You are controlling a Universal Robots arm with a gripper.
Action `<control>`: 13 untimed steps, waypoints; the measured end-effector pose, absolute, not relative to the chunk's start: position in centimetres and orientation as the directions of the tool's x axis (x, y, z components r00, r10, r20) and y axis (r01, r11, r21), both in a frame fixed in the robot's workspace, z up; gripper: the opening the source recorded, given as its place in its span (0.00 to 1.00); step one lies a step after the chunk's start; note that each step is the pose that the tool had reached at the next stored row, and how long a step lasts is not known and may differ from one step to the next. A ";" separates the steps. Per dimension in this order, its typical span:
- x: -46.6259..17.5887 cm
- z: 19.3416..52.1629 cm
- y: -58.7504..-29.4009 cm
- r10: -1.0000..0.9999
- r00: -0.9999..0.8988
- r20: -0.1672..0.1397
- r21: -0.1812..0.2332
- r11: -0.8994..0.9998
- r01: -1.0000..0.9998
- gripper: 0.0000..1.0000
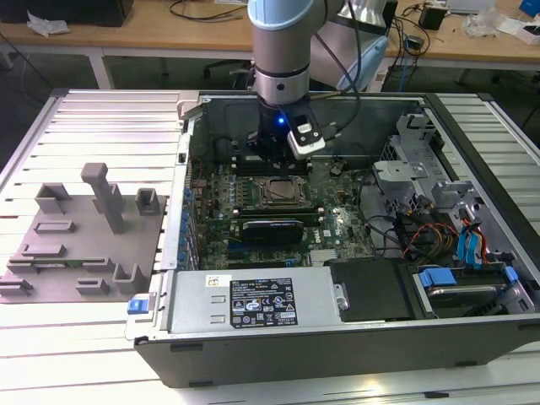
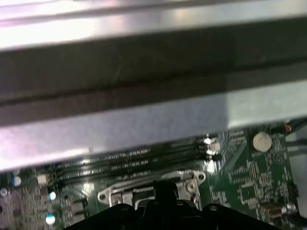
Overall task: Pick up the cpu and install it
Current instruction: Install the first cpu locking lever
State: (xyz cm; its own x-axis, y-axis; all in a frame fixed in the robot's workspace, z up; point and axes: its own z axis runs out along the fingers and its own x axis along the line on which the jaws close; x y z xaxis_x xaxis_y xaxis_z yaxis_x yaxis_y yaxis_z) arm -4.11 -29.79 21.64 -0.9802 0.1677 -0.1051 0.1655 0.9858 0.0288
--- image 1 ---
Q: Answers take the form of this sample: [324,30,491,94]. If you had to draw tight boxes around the black cylindrical component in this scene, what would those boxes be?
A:
[213,137,236,165]

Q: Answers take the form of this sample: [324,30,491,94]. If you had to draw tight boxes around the green motherboard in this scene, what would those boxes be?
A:
[187,154,377,271]

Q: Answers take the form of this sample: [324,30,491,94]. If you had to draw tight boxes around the black graphics card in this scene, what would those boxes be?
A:
[237,215,305,247]

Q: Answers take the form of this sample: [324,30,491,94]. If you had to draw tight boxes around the silver chipset heatsink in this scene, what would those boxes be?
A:
[309,247,340,267]

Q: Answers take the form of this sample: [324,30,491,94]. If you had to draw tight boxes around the grey metal drive cage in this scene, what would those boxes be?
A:
[370,111,493,237]

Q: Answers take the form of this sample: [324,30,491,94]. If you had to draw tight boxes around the wooden desk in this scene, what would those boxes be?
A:
[0,0,540,72]

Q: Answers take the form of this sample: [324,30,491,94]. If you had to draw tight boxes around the grey power supply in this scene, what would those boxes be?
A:
[159,268,346,338]

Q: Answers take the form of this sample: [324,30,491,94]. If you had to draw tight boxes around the black plastic shroud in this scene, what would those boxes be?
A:
[327,257,417,322]

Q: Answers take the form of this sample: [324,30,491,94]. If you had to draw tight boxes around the black upright device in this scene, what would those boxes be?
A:
[382,0,400,33]

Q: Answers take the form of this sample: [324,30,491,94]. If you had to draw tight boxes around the small black adapter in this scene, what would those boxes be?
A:
[418,4,449,31]

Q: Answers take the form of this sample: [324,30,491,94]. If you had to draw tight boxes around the blue case latch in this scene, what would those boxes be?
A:
[126,296,151,316]

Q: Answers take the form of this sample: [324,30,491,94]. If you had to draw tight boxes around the grey part rack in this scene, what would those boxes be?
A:
[0,162,170,305]

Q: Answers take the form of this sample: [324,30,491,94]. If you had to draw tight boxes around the blue disk carrier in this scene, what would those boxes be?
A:
[416,264,521,296]

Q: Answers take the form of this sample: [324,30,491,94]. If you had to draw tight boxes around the open black PC case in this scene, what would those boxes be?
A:
[125,89,540,389]

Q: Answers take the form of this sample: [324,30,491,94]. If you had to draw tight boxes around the clear plastic bag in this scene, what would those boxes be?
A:
[460,7,504,38]

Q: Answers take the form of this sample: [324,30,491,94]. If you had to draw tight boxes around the flat white tray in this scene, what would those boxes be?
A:
[445,0,495,13]

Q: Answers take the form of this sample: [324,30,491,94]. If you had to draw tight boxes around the large black box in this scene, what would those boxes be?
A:
[0,0,135,27]

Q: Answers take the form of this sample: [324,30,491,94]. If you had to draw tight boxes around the green RAM stick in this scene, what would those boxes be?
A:
[30,261,84,270]

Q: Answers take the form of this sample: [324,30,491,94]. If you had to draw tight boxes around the black hard disk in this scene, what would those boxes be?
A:
[426,284,500,318]

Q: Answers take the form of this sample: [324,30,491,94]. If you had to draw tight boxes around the crumpled white paper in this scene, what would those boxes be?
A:
[25,10,71,38]

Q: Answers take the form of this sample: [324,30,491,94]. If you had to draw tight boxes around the white cardboard box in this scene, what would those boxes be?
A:
[496,16,540,46]

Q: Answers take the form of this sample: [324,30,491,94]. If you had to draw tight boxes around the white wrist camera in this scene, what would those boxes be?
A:
[286,112,327,161]

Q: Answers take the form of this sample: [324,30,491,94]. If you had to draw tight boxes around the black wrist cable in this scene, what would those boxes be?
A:
[324,0,363,140]

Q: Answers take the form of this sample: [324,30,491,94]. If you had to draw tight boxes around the blue network cable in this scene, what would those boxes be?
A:
[398,35,425,93]

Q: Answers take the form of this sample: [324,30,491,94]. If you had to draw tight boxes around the black cable bundle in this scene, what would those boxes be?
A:
[358,168,427,258]

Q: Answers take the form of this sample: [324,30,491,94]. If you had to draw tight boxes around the yellow red power wires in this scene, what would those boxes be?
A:
[400,222,462,259]

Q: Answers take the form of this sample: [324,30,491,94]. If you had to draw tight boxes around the blue flat data wire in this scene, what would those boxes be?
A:
[457,219,489,271]

